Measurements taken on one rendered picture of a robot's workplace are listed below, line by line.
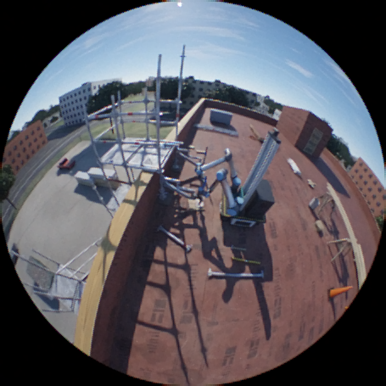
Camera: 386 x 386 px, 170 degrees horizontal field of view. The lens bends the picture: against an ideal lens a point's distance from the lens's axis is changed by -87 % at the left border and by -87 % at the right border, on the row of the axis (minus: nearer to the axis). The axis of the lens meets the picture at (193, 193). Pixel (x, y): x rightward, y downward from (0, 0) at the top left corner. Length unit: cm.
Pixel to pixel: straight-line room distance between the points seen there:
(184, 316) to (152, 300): 53
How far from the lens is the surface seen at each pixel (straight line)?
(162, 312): 224
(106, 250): 175
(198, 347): 246
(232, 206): 198
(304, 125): 1030
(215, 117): 777
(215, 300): 227
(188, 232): 239
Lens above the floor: 218
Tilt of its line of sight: 48 degrees down
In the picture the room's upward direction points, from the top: 9 degrees clockwise
